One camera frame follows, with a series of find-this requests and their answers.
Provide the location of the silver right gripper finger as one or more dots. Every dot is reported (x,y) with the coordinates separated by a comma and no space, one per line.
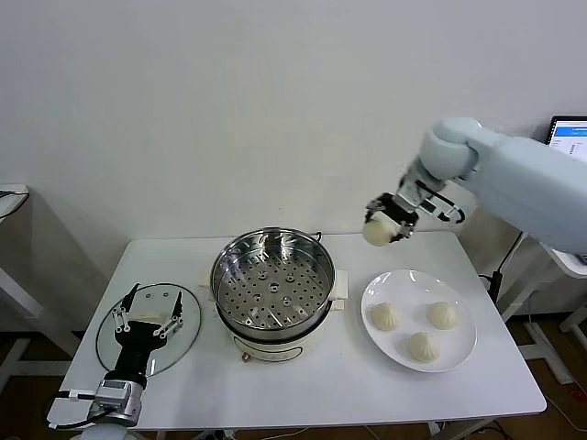
(372,207)
(406,229)

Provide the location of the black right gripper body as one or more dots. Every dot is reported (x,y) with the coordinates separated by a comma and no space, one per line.
(395,206)

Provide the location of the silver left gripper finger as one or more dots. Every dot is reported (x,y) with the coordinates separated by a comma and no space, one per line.
(129,297)
(178,307)

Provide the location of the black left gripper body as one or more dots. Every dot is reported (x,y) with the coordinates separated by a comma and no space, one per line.
(135,344)

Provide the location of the white steamed baozi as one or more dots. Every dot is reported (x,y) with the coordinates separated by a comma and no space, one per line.
(442,315)
(385,316)
(423,346)
(378,231)

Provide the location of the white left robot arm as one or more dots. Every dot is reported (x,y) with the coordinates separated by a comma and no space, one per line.
(136,403)

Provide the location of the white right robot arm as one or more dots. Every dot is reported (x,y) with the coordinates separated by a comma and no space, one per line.
(518,174)

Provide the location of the stainless steel steamer basket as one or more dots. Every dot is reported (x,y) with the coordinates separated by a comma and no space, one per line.
(275,275)

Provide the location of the white electric cooker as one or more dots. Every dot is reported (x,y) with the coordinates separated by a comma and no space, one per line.
(270,350)

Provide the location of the white round plate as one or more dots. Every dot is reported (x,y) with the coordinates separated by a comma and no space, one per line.
(399,353)

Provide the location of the white side table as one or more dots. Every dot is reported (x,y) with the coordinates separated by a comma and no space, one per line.
(14,187)

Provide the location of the white laptop desk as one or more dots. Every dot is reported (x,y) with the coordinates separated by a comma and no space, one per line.
(568,268)

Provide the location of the grey open laptop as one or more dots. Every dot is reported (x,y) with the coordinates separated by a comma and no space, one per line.
(568,137)

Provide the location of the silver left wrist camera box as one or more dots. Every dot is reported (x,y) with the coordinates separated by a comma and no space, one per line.
(112,393)

